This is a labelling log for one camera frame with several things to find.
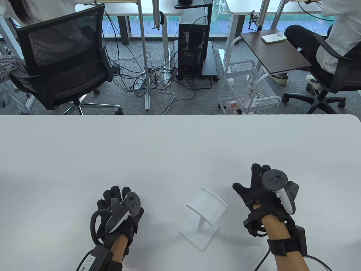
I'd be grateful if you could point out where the person's left hand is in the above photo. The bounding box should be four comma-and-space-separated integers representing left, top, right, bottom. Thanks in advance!
97, 185, 144, 246

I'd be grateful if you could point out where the person's right hand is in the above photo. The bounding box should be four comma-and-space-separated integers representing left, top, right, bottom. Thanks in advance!
233, 163, 296, 237

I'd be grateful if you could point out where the white headphone stand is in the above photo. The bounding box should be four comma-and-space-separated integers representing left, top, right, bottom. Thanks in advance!
186, 187, 228, 230

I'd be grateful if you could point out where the white headphone stand base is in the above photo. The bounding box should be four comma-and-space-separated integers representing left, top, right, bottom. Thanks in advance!
179, 217, 220, 252

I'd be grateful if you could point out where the person's left forearm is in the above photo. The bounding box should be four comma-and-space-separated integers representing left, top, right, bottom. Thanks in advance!
109, 234, 131, 266

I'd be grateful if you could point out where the person's right forearm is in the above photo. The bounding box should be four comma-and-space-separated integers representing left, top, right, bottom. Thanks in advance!
261, 213, 311, 271

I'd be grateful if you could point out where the grey white left controller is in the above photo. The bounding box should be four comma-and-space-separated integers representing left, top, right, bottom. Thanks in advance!
105, 191, 141, 233

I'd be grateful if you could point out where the grey white controller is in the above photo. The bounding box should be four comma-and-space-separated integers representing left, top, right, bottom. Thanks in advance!
261, 169, 299, 215
105, 191, 141, 233

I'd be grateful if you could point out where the grey white right controller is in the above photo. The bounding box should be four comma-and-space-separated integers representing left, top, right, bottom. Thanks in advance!
261, 169, 299, 215

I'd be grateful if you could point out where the white power strip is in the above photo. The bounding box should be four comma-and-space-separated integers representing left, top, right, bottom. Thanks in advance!
134, 72, 147, 91

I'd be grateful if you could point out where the black armrest office chair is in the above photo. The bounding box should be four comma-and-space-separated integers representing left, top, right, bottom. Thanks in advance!
281, 33, 361, 115

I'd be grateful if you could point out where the black mesh office chair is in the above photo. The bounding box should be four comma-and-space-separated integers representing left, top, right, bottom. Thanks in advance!
10, 3, 124, 115

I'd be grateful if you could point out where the black computer cart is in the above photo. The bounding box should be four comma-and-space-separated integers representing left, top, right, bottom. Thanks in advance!
173, 0, 220, 83

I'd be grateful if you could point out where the brown side table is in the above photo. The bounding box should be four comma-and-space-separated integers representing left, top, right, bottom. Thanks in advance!
224, 28, 312, 98

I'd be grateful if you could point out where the white phone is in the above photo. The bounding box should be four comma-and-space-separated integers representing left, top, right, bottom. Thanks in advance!
261, 32, 287, 44

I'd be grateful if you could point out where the plaid cloth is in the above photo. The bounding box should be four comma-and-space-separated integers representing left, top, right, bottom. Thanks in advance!
0, 54, 36, 92

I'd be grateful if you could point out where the black computer tower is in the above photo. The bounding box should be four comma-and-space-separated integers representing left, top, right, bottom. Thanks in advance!
179, 23, 206, 77

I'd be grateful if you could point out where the black clamp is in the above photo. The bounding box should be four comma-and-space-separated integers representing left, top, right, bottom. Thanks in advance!
248, 10, 259, 31

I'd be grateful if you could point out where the black right wrist strap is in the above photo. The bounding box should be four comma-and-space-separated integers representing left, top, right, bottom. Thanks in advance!
267, 239, 301, 257

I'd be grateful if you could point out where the black right glove cable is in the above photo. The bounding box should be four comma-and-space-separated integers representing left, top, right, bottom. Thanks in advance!
254, 247, 272, 271

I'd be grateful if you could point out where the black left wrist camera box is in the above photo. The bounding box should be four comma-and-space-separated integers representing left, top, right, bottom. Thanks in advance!
76, 244, 114, 271

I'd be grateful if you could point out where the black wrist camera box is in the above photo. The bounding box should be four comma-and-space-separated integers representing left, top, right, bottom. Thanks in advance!
76, 244, 114, 271
295, 226, 308, 256

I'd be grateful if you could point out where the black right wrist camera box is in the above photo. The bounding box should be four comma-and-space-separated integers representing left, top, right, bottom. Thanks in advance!
295, 226, 308, 256

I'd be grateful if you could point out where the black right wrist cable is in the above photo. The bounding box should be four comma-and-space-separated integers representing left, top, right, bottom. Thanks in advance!
306, 255, 334, 271

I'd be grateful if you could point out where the white wire basket cart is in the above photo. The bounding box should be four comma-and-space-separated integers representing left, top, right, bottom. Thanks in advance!
218, 60, 282, 115

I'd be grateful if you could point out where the bundle of black floor cables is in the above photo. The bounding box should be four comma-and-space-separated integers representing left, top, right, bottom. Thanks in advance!
102, 8, 212, 115

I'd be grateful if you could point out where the long aluminium profile post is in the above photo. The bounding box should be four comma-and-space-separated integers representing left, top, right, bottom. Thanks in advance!
137, 0, 152, 110

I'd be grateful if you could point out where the short aluminium profile post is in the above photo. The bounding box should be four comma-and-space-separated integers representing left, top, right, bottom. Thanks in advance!
152, 0, 162, 30

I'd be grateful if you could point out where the white metal frame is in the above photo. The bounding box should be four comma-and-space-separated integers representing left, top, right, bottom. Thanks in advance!
0, 16, 36, 111

